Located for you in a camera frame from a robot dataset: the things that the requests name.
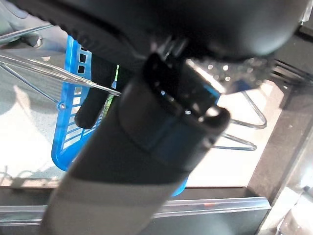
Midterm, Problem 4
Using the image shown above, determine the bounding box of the dark low cabinet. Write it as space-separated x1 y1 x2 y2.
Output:
246 22 313 235

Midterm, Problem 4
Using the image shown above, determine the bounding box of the black shelf clear price rail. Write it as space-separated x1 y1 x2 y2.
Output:
0 186 271 235

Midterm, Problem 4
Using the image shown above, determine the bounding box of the blue plastic shopping basket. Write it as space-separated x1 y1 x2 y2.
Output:
0 24 267 197

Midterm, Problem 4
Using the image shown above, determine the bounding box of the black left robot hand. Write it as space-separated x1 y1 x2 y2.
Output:
9 0 308 235

